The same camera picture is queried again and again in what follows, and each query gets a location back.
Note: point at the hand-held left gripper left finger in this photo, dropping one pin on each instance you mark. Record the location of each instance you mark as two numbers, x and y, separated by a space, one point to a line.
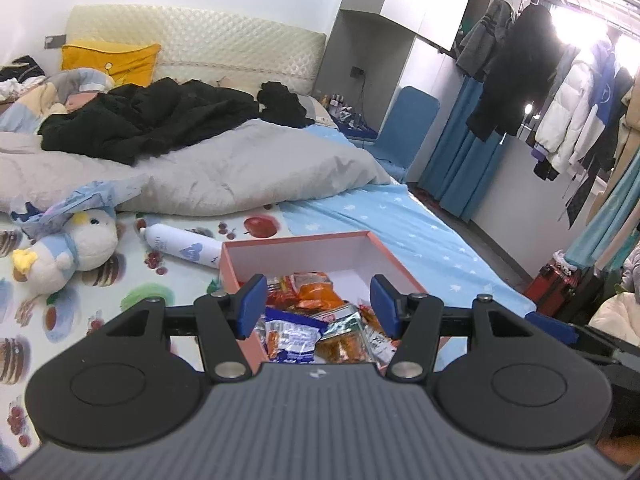
251 305

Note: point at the white snack packet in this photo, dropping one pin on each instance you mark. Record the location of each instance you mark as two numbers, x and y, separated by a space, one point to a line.
377 347

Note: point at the cream quilted headboard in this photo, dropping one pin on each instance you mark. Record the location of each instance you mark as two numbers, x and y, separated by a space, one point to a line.
200 40

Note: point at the teal garment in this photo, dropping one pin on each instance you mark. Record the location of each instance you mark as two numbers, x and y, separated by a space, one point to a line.
600 220

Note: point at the grey wall cabinet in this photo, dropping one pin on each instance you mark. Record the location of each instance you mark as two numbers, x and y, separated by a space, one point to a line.
395 5

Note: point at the blue curtain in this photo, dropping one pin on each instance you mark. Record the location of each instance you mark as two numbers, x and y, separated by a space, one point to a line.
460 150

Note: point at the yellow pillow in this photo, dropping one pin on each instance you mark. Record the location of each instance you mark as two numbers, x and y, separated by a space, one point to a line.
110 60

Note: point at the red suitcase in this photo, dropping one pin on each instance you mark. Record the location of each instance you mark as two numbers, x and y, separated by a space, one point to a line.
547 280

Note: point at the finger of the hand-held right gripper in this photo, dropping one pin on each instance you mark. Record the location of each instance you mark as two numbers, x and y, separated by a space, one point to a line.
550 327

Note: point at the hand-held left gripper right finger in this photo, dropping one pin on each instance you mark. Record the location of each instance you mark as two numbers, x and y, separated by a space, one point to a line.
385 310

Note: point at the cream puffer jacket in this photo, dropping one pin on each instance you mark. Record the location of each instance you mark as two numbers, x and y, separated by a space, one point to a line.
620 310

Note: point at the white penguin plush toy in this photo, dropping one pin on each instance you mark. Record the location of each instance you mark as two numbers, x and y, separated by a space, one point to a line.
75 250

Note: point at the black jacket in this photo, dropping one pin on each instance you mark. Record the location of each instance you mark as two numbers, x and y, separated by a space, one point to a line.
145 115

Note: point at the pastel patterned blanket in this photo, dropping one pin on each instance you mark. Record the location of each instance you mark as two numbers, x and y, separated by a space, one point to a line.
45 100

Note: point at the grey duvet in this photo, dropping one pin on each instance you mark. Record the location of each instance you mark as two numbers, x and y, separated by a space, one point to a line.
225 170

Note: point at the blue chair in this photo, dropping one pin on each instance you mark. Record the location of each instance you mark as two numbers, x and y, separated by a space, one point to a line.
405 130

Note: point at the blue patterned wrapping sheet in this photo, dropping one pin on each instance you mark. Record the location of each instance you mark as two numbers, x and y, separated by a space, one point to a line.
75 200

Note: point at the grey coat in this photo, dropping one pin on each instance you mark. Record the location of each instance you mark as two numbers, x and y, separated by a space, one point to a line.
482 40

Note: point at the black coat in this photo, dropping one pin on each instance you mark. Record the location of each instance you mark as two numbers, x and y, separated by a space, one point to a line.
520 70

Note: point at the small bottles on nightstand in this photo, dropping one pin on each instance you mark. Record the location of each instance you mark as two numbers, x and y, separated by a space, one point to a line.
340 102

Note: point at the white spray bottle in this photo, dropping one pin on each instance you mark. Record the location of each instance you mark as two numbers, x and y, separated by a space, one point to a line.
185 247

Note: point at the white puffer jacket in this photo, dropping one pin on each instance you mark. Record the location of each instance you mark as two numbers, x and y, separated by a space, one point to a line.
565 115

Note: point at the blue nightstand tray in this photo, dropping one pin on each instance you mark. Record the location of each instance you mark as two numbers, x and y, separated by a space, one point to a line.
357 127

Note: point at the beige coat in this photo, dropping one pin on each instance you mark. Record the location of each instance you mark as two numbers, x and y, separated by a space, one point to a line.
625 145

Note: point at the green-edged snack packet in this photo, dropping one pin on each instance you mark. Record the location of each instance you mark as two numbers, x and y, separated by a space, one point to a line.
345 342

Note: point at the pink cardboard box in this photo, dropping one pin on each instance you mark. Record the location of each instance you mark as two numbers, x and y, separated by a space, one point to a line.
310 260

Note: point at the light blue star bedsheet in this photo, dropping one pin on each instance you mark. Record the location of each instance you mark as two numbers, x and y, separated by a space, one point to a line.
400 220

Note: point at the blue snack packet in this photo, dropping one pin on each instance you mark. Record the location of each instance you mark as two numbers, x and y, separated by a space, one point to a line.
295 345

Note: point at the beige pillow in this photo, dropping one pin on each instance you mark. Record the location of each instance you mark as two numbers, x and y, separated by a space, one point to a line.
320 110

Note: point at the fruit-printed mat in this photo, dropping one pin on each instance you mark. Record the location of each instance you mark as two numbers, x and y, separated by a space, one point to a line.
165 280

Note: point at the pile of clothes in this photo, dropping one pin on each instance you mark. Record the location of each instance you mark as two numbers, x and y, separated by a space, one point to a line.
17 75

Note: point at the grey wall panel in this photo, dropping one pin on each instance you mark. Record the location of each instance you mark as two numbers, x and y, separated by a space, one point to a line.
52 41

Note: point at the black wall socket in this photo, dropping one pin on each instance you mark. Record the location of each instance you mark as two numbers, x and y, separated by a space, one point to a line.
357 71

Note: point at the black cloth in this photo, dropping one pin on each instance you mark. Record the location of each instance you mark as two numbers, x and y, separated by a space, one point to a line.
280 102

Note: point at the blue white jacket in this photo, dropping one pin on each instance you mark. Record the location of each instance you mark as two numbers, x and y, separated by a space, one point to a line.
605 85

